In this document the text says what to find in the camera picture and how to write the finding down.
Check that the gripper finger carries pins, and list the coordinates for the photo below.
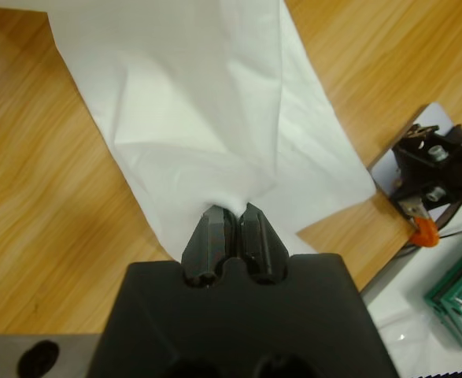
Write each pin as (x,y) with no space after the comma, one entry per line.
(262,248)
(211,244)

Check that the white t-shirt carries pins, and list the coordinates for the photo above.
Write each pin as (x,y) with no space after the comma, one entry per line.
(199,118)

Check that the green framed box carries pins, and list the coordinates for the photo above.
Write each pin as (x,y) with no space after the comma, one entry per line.
(455,291)

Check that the white camera stand mount block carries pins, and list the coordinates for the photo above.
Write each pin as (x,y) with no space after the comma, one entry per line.
(384,173)

